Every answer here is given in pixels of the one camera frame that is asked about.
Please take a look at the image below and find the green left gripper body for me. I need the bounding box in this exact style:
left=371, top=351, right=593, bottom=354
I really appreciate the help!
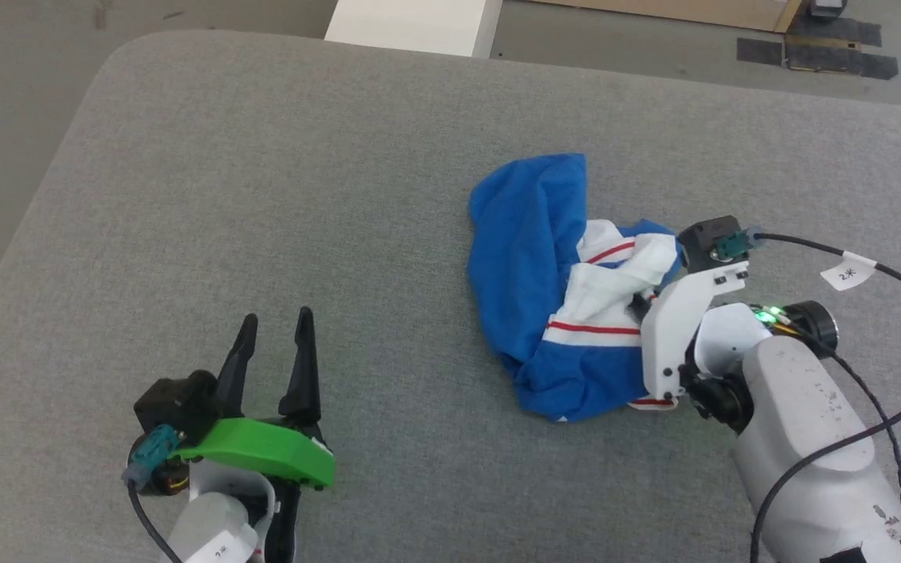
left=169, top=417, right=336, bottom=491

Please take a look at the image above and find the white rectangular box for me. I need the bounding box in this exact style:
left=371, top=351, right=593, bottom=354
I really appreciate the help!
left=324, top=0, right=504, bottom=59

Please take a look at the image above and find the long black floor tape patch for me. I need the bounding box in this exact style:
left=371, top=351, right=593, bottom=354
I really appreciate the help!
left=784, top=43, right=899, bottom=81

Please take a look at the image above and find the black left camera cable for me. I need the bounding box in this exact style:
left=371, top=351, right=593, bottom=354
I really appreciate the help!
left=122, top=426, right=185, bottom=563

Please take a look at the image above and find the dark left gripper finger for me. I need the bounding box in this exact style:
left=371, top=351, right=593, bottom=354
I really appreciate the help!
left=278, top=306, right=323, bottom=429
left=214, top=313, right=259, bottom=419

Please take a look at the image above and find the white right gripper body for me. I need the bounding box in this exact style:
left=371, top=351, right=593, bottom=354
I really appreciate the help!
left=640, top=261, right=751, bottom=402

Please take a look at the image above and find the white cable label tag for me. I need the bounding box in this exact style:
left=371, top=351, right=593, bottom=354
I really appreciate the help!
left=820, top=251, right=878, bottom=292
left=183, top=530, right=260, bottom=563

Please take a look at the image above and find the blue white red-striped shirt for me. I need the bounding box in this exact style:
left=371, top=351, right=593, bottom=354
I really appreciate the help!
left=466, top=152, right=686, bottom=424

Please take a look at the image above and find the white right cable label tag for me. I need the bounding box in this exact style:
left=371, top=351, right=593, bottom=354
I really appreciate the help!
left=820, top=251, right=878, bottom=292

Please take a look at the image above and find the small black floor tape patch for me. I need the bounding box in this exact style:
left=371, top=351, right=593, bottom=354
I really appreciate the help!
left=736, top=37, right=784, bottom=67

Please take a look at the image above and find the white left cable label tag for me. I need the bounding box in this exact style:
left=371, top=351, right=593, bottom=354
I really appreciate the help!
left=183, top=530, right=260, bottom=563

